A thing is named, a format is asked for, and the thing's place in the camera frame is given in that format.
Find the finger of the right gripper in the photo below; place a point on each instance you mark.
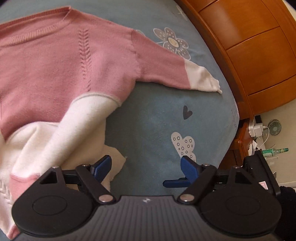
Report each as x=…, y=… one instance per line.
x=177, y=183

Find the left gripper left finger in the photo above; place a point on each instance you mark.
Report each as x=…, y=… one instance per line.
x=91, y=178

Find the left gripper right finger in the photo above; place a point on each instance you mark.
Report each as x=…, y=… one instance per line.
x=200, y=178

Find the pink and cream sweater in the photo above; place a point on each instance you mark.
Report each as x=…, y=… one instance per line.
x=63, y=72

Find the black sleeve forearm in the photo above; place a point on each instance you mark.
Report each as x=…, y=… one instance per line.
x=285, y=229

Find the green bottle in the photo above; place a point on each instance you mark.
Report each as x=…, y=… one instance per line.
x=274, y=152

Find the wooden nightstand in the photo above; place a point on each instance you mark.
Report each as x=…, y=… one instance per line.
x=239, y=147

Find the white power strip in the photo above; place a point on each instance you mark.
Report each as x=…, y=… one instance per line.
x=256, y=127

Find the small desk fan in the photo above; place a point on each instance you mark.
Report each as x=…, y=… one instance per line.
x=274, y=127

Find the blue floral bed sheet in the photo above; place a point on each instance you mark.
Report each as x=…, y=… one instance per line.
x=141, y=128

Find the wooden headboard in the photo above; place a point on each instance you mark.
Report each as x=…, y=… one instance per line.
x=253, y=43

